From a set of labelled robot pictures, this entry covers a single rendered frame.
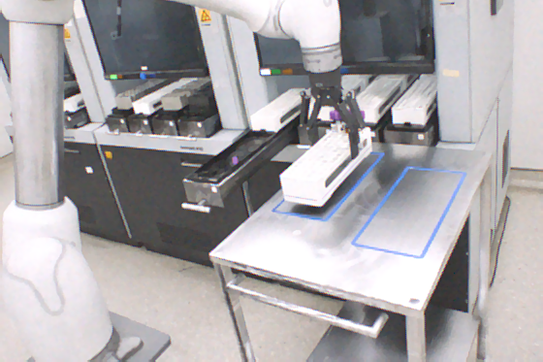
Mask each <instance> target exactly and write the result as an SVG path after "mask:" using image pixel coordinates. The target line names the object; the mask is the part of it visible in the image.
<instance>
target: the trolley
mask: <svg viewBox="0 0 543 362"><path fill-rule="evenodd" d="M371 149H372V151H371V152H370V153H369V155H368V156H367V157H366V158H364V159H363V160H362V161H361V162H360V163H359V164H358V165H357V166H356V167H355V168H354V169H353V171H352V172H351V173H350V174H349V175H348V176H347V177H346V178H345V179H344V180H343V181H342V183H341V184H340V185H339V186H338V187H337V188H336V189H335V190H334V191H333V192H332V195H331V196H330V198H329V199H328V200H327V201H326V202H325V203H324V204H323V205H322V206H313V205H308V204H302V203H296V202H290V201H285V200H284V195H283V190H282V188H281V189H280V190H279V191H278V192H277V193H275V194H274V195H273V196H272V197H271V199H270V200H269V201H268V202H267V203H265V204H264V205H263V206H262V207H261V208H260V209H259V210H258V211H257V212H256V213H255V214H253V215H252V216H251V217H250V218H249V219H248V220H247V221H246V222H245V223H243V224H242V225H241V226H240V227H239V228H238V229H237V230H236V231H235V232H234V233H232V234H231V235H230V236H229V237H228V238H227V239H226V240H225V241H224V242H223V243H221V244H220V245H219V246H218V247H217V248H216V249H215V250H214V251H213V252H211V253H210V254H209V257H210V261H211V262H213V265H214V269H215V272H216V275H217V277H218V281H219V285H220V288H221V292H222V295H223V299H224V303H225V306H226V310H227V313H228V316H229V319H230V322H231V326H232V329H233V333H234V337H235V340H236V343H237V346H238V350H239V354H240V360H241V362H256V360H255V356H254V353H253V349H252V345H251V342H250V339H249V335H248V332H247V328H246V324H245V320H244V317H243V313H242V310H241V306H240V299H239V295H240V296H243V297H246V298H249V299H252V300H255V301H258V302H262V303H265V304H268V305H271V306H274V307H277V308H280V309H283V310H285V311H288V312H291V313H296V314H299V315H302V316H309V317H312V318H315V319H318V320H320V321H323V322H326V323H329V324H330V326H329V328H328V329H327V331H326V332H325V334H324V335H323V337H322V338H321V339H320V340H319V342H318V343H317V345H316V346H315V348H314V349H313V350H312V352H311V353H310V355H309V356H308V358H307V359H306V360H305V361H304V362H467V360H468V357H469V353H470V351H471V348H472V345H473V342H474V338H475V336H476V333H477V356H476V362H491V356H490V355H487V335H488V302H489V285H490V238H491V220H492V174H493V159H494V153H493V152H488V151H477V150H464V149H452V148H429V147H416V146H405V145H392V144H384V143H379V142H371ZM479 190H480V264H479V280H478V315H472V314H469V313H462V312H459V311H456V310H452V309H448V308H445V309H444V308H441V307H439V306H435V305H431V304H428V301H429V299H430V297H431V294H432V292H433V290H434V288H435V286H436V284H437V282H438V280H439V278H440V275H441V273H442V271H443V269H444V267H445V264H446V262H447V260H448V258H449V256H450V253H451V251H452V249H453V247H454V245H455V242H456V240H457V239H458V237H459V235H460V233H461V230H462V228H463V226H464V224H465V221H466V219H467V217H468V215H469V213H470V210H471V208H472V206H473V204H474V202H475V199H476V197H477V195H478V193H479ZM231 267H232V268H236V269H239V270H243V271H245V272H249V273H252V274H256V275H259V276H263V277H266V278H270V279H273V280H279V281H283V282H286V283H293V284H296V285H299V286H303V287H306V288H310V289H313V290H317V291H320V292H324V293H327V294H331V295H334V296H337V297H340V298H343V299H346V302H345V304H344V305H343V306H342V307H341V309H340V310H339V312H338V313H337V315H336V316H333V315H330V314H327V313H320V312H317V311H314V310H310V309H307V308H304V307H301V306H298V305H295V304H291V303H288V302H285V301H282V300H279V299H275V298H272V297H270V296H267V295H264V294H260V293H257V292H254V291H251V290H248V289H244V288H241V287H238V286H237V285H238V284H239V283H240V282H242V281H244V280H245V276H244V274H243V273H238V274H237V275H236V276H235V277H234V278H233V274H232V271H231Z"/></svg>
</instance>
